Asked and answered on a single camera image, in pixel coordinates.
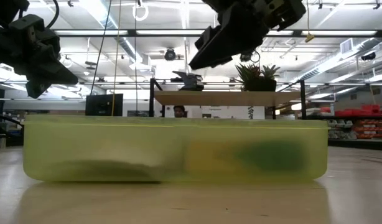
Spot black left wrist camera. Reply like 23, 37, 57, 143
7, 14, 62, 60

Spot black monitor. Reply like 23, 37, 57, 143
85, 93, 124, 117

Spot white hanging ring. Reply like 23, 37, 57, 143
131, 1, 150, 22

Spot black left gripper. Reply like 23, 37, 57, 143
0, 27, 79, 100

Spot yellow hanging rope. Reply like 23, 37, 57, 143
111, 0, 123, 116

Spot black hanging cable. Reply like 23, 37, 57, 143
90, 0, 113, 96

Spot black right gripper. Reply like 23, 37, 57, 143
189, 0, 307, 70

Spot yellow green crayon box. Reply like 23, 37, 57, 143
186, 138, 309, 175

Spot hanging cord with yellow tag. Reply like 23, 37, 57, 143
304, 0, 316, 44

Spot black overhead crossbar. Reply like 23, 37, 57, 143
52, 29, 382, 38

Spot wooden shelf riser black legs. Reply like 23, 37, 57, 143
149, 77, 307, 121

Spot round black ceiling camera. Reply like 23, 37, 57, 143
164, 48, 177, 62

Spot black camera with looped cable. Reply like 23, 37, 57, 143
240, 51, 261, 63

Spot potted succulent plant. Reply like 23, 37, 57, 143
235, 63, 281, 92

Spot shelving with red bins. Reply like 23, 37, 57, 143
305, 104, 382, 141

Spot yellow translucent pencil case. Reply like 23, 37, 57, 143
22, 114, 330, 183

